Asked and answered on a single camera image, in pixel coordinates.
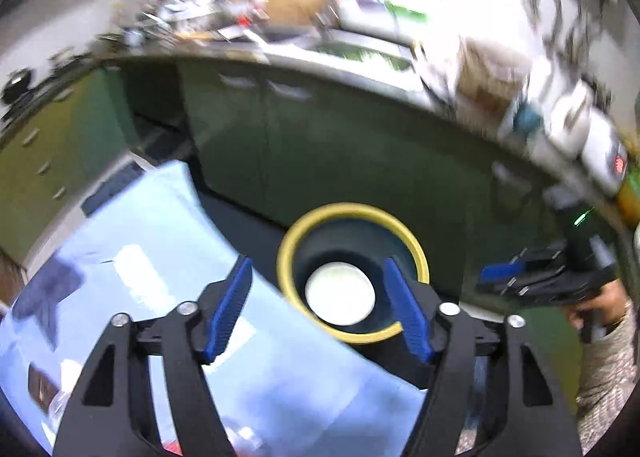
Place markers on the yellow-rimmed dark waste bin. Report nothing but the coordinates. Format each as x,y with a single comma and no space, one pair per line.
350,211

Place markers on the white plastic jug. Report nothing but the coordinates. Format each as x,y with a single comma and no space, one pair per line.
570,119

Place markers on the dark brown packet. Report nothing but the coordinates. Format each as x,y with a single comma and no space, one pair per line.
42,384

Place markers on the person's right hand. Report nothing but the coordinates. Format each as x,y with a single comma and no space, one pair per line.
607,307

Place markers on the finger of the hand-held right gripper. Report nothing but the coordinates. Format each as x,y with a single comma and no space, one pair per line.
535,289
500,271

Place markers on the blue tablecloth with star print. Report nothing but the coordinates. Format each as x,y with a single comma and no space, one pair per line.
150,217

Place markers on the dark green sink base cabinet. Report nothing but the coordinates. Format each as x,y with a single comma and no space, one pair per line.
325,137

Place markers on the green drawer base cabinet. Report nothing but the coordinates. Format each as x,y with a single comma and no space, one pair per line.
45,147

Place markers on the green plastic tray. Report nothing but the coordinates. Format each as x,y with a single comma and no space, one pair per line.
407,12

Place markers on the person's right forearm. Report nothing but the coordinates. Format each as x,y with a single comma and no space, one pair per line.
607,377

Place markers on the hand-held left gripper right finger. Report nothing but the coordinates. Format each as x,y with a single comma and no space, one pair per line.
407,312

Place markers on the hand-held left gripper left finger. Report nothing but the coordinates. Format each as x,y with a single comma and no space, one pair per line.
230,307

